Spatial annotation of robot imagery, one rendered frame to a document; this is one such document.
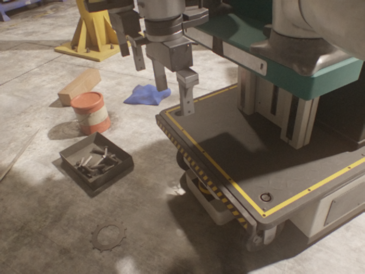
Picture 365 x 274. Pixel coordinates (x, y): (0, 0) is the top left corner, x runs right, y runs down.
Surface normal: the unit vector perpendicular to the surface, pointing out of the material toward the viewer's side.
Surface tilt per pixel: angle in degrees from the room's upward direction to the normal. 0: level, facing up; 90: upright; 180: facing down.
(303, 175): 0
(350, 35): 113
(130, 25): 90
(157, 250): 0
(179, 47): 90
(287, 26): 95
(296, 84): 90
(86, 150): 0
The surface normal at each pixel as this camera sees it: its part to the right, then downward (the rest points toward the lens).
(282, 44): -0.84, 0.32
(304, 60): -0.19, -0.60
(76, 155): -0.10, -0.78
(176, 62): 0.47, 0.51
